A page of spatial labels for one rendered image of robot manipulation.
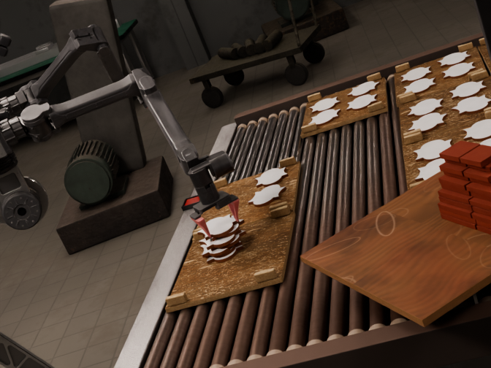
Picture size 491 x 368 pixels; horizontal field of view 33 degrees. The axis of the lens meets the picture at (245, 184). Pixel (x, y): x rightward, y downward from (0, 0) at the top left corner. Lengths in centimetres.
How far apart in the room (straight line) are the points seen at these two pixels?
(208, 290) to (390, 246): 61
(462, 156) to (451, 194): 10
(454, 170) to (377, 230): 26
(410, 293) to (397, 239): 25
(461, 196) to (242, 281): 69
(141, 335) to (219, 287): 25
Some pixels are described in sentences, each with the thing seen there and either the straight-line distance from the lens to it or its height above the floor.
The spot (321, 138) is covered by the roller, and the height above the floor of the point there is 92.
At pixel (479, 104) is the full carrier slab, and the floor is 95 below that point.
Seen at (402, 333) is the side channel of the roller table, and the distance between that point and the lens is 180.
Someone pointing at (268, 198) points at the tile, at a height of 95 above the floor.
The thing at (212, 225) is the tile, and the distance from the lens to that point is 250.
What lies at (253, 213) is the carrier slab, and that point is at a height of 94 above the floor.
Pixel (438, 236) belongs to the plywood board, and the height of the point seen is 104.
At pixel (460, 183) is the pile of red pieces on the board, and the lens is 190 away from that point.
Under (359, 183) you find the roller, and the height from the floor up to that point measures 92.
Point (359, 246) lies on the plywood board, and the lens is 199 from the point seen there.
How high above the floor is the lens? 193
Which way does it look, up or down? 20 degrees down
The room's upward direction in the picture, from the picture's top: 23 degrees counter-clockwise
